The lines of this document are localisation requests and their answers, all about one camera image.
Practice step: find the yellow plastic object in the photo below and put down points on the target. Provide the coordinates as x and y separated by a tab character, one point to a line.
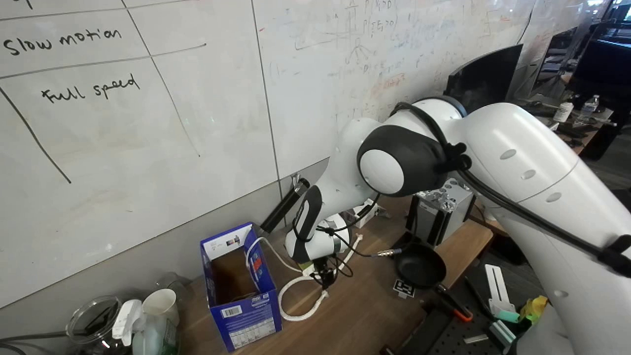
535	308

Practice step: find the white spray bottle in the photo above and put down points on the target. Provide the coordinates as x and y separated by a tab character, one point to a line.
148	335

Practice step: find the teal plastic block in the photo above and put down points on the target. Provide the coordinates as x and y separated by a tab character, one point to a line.
502	333

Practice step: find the white paper cup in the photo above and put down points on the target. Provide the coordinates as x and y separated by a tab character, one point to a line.
162	304

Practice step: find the glass jar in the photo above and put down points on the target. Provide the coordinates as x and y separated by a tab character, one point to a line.
93	320

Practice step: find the black frying pan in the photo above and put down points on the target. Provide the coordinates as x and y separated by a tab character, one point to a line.
419	266

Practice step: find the clear water bottle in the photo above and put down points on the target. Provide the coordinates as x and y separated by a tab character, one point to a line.
587	108

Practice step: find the black monitor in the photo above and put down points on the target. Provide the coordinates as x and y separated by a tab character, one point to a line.
485	76

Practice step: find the silver and black computer box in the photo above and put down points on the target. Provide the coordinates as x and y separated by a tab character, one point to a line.
441	209

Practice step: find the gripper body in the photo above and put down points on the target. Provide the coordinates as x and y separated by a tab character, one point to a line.
323	270

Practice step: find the black and white marker tag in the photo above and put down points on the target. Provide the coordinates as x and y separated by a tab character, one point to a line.
403	289

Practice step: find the black tube on clamp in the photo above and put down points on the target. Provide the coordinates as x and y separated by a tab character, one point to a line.
283	207

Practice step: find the small white box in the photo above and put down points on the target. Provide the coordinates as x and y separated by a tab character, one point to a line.
364	213

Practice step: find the blue cardboard box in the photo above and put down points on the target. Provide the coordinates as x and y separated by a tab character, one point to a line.
246	320

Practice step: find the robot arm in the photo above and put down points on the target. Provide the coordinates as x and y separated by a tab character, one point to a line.
522	148

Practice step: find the white plastic bracket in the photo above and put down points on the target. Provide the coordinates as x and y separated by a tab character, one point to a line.
497	288

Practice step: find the whiteboard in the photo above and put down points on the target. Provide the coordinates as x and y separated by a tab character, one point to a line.
148	148

